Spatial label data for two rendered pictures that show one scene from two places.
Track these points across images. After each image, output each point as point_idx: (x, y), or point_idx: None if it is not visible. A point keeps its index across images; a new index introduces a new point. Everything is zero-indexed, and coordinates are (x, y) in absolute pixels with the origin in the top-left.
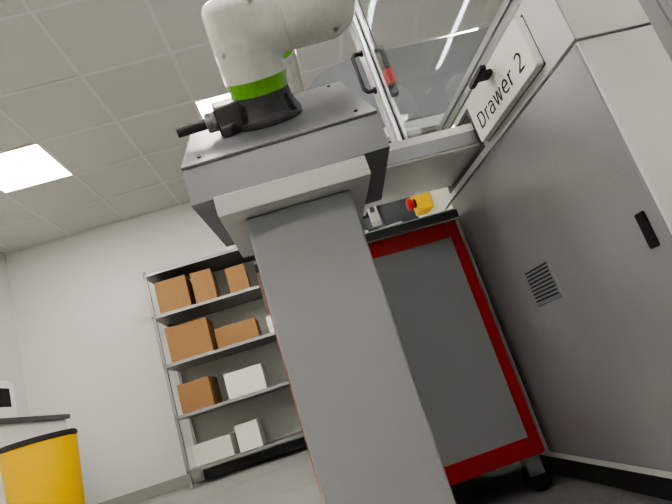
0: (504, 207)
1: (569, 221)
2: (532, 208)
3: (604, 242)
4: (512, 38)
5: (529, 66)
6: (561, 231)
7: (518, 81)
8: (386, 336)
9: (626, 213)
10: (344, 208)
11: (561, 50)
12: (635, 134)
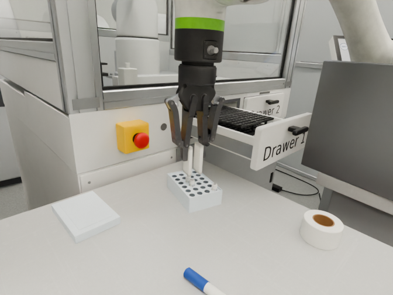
0: (228, 162)
1: (254, 173)
2: (243, 165)
3: (260, 181)
4: (281, 99)
5: (279, 114)
6: (250, 177)
7: (273, 115)
8: None
9: (269, 172)
10: None
11: (282, 116)
12: None
